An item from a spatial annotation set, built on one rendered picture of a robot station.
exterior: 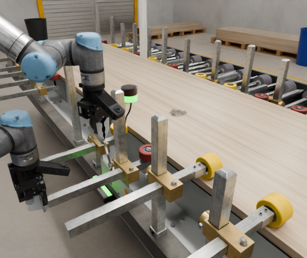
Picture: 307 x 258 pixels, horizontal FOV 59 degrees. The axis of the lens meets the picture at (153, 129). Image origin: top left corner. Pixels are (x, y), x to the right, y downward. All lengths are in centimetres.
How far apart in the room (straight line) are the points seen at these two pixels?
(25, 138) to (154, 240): 55
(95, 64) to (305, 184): 78
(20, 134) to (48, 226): 139
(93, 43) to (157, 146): 35
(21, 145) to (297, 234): 78
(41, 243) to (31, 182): 117
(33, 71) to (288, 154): 95
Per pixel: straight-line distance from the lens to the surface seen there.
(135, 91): 96
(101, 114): 91
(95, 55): 84
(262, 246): 99
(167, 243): 101
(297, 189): 102
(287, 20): 853
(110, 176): 103
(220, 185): 63
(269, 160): 112
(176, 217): 121
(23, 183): 91
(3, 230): 223
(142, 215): 110
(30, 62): 73
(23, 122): 80
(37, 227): 216
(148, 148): 109
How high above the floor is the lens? 149
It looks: 28 degrees down
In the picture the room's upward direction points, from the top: straight up
